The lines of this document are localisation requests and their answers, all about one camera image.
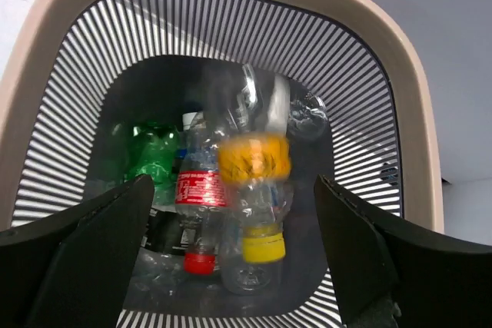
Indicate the grey mesh waste bin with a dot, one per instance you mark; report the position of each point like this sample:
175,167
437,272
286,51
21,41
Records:
350,53

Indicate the black label black cap bottle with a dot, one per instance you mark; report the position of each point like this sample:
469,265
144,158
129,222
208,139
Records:
164,233

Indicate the red label red cap bottle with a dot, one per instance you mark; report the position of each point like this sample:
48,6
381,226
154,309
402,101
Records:
199,195

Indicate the green bottle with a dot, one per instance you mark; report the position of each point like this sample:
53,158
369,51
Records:
149,148

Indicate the clear unlabeled plastic bottle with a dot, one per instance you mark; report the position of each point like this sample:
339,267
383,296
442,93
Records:
292,109

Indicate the orange label yellow cap bottle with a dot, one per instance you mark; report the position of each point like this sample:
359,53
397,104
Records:
254,164

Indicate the blue label plastic bottle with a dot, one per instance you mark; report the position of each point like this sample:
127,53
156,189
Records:
178,159

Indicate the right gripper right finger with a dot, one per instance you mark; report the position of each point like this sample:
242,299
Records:
389,272

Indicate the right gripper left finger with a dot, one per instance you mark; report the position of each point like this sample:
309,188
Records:
72,269

